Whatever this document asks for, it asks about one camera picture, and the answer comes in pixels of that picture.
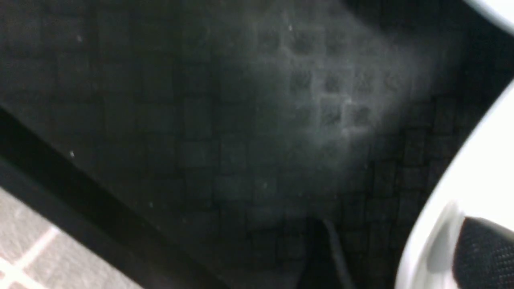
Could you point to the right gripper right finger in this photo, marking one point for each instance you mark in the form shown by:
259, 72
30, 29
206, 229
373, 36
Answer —
484, 256

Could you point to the grey checkered tablecloth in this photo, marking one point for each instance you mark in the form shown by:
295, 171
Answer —
35, 254

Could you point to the large white square plate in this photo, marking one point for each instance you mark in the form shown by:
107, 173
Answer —
479, 183

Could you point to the black serving tray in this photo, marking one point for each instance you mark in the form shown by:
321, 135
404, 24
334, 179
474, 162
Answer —
229, 124

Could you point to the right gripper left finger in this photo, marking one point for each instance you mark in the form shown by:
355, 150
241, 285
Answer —
326, 266

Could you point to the small white square bowl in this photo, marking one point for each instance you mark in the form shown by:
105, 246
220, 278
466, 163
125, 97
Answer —
499, 12

